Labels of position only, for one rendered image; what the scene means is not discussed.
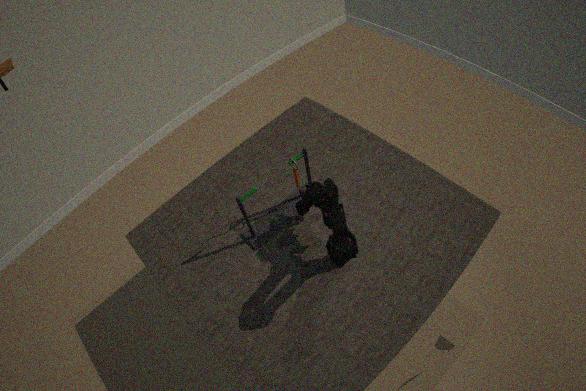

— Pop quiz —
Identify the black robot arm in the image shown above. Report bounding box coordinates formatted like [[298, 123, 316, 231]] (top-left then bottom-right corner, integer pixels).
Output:
[[305, 181, 358, 268]]

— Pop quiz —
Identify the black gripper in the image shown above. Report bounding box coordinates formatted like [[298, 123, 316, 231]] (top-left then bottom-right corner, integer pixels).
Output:
[[295, 178, 334, 216]]

